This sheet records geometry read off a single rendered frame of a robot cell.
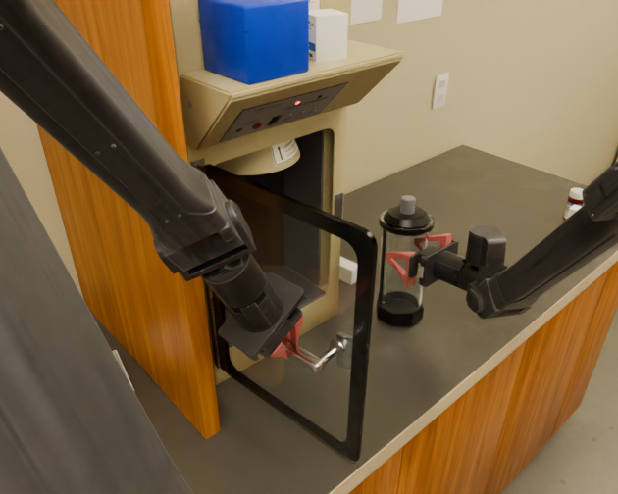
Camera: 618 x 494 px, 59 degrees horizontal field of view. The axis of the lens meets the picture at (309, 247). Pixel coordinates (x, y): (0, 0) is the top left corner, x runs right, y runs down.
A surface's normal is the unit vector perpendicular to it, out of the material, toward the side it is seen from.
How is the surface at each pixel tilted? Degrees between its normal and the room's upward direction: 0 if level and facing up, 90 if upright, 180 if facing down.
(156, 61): 90
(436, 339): 0
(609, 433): 0
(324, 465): 0
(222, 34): 90
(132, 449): 67
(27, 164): 90
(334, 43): 90
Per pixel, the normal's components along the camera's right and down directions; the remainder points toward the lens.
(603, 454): 0.00, -0.85
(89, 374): 0.91, -0.40
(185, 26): 0.67, 0.40
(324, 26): 0.45, 0.47
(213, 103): -0.74, 0.36
